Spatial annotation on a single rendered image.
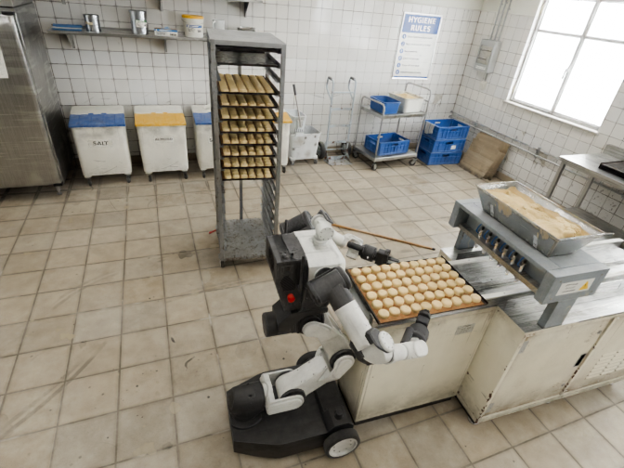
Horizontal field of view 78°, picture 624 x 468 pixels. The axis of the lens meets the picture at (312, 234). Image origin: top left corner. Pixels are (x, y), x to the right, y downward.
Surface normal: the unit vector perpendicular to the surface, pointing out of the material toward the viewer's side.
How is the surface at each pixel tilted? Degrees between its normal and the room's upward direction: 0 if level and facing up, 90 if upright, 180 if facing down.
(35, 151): 90
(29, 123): 90
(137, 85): 90
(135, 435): 0
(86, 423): 0
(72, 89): 90
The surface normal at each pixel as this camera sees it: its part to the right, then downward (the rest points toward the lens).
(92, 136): 0.41, 0.57
